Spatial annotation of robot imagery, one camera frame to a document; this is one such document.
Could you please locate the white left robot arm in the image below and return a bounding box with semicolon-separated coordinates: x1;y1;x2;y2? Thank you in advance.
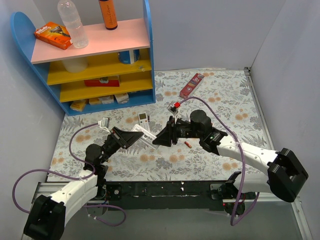
23;127;144;240

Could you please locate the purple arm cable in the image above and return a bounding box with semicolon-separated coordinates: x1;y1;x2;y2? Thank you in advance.
12;122;127;227
179;96;260;227

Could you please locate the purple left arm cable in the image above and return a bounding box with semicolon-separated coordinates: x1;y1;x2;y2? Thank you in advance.
12;122;127;227

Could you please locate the orange razor box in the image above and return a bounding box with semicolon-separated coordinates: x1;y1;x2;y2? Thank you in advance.
34;22;73;50

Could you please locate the red toothpaste box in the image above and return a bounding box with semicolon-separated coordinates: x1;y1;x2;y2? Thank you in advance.
179;73;205;99

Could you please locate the white remote control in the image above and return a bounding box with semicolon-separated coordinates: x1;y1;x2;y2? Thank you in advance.
138;112;150;132
132;124;159;150

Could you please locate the blue shelf unit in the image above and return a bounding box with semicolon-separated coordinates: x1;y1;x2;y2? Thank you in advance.
10;0;156;116

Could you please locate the white cup on shelf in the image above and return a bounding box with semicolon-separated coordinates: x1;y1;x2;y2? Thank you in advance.
61;57;88;73

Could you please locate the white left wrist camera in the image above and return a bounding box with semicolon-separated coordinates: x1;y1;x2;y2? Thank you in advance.
98;117;110;133

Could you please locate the red box on shelf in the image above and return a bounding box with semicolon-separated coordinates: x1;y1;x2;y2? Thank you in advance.
84;75;120;87

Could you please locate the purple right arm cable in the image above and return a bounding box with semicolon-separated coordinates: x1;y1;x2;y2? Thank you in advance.
179;96;260;227

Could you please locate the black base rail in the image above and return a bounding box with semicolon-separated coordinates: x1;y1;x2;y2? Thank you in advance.
86;181;247;212

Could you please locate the red battery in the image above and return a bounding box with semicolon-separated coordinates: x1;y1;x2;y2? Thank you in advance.
184;141;192;149

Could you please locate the clear plastic bottle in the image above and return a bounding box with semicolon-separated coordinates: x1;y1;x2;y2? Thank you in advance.
57;0;89;49

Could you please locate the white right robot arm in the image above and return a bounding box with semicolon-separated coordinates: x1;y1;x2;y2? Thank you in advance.
152;110;309;203

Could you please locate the blue white can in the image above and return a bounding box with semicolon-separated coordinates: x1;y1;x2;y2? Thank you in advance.
117;49;140;65

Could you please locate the orange cologne bottle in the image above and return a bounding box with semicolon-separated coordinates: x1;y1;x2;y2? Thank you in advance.
99;0;118;30

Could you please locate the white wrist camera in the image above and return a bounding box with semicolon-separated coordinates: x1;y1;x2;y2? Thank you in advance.
98;117;110;133
167;101;181;122

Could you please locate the floral table mat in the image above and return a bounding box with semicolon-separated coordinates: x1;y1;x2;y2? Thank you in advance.
47;70;272;182

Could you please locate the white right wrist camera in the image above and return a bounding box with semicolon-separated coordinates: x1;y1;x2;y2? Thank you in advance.
167;101;181;122

